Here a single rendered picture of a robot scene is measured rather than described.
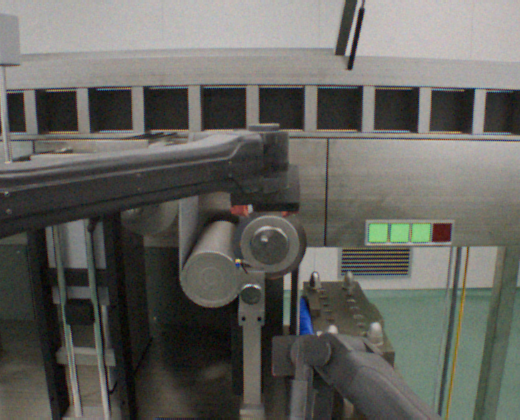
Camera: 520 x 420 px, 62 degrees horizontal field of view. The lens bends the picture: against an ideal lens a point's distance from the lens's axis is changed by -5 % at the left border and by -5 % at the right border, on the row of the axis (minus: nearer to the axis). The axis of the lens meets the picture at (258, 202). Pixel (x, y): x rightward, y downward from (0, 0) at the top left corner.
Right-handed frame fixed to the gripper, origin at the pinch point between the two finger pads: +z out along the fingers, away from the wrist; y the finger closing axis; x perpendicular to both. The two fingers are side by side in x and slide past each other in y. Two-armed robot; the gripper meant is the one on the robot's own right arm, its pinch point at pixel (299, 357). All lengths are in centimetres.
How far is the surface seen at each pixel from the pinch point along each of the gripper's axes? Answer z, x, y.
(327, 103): 18, 67, 11
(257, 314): -0.5, 7.9, -7.9
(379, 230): 29, 34, 25
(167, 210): -3.9, 27.6, -25.9
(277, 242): -3.2, 21.5, -4.1
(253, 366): 8.2, -1.7, -8.7
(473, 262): 274, 82, 171
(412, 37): 179, 233, 107
